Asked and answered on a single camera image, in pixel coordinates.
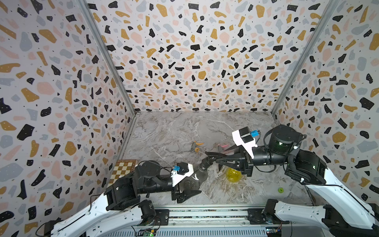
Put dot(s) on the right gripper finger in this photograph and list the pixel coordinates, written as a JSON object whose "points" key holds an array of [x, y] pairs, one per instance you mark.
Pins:
{"points": [[236, 163], [232, 151]]}

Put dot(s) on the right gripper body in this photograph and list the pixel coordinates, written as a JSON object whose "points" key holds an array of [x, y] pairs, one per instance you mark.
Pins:
{"points": [[248, 170]]}

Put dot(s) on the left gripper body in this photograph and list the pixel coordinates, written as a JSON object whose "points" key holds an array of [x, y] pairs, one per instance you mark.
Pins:
{"points": [[176, 190]]}

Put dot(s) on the black spray nozzle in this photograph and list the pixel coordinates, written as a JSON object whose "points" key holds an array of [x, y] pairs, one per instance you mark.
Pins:
{"points": [[211, 157]]}

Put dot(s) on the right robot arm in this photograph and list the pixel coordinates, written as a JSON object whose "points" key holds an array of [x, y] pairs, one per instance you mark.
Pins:
{"points": [[343, 215]]}

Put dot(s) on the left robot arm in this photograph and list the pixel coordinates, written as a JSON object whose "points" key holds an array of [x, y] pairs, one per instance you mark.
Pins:
{"points": [[120, 206]]}

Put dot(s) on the yellow spray bottle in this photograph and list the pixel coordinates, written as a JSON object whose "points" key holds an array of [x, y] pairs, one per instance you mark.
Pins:
{"points": [[233, 175]]}

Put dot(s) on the pink grey spray nozzle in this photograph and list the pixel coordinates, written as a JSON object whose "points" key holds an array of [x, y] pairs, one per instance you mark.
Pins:
{"points": [[222, 148]]}

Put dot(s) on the orange grey spray nozzle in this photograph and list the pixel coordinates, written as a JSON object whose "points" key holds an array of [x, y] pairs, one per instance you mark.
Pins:
{"points": [[195, 147]]}

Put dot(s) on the wooden chessboard box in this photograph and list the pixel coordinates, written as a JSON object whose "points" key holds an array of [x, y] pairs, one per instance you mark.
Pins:
{"points": [[121, 169]]}

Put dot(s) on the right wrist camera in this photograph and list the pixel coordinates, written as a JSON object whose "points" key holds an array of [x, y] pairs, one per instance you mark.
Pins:
{"points": [[247, 139]]}

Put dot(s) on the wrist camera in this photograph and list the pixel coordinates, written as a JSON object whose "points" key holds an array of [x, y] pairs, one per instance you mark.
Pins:
{"points": [[180, 172], [247, 139]]}

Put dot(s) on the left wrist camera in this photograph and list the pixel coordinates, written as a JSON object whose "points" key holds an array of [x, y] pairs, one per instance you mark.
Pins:
{"points": [[180, 172]]}

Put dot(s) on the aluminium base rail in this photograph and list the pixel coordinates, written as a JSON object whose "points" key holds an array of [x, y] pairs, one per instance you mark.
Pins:
{"points": [[207, 221]]}

